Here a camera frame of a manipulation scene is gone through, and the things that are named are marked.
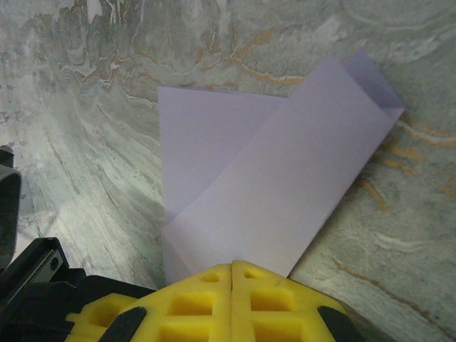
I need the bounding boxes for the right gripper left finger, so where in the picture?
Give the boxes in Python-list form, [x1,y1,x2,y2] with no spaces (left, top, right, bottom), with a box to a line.
[66,261,233,342]

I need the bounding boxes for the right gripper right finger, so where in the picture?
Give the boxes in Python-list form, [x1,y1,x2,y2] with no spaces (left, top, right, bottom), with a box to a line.
[231,259,368,342]

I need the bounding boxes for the lilac paper sheet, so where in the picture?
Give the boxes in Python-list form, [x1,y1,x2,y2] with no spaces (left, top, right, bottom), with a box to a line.
[157,48,406,286]

